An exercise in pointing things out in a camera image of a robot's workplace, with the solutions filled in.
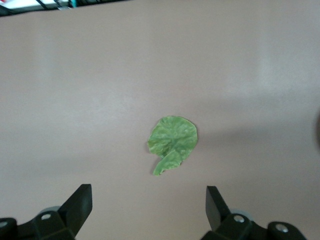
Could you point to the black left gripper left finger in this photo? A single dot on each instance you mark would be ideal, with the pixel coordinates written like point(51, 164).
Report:
point(75, 212)

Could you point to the green lettuce leaf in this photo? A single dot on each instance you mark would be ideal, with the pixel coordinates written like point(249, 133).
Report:
point(175, 140)

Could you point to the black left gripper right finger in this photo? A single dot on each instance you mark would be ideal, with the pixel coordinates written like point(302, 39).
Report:
point(217, 212)

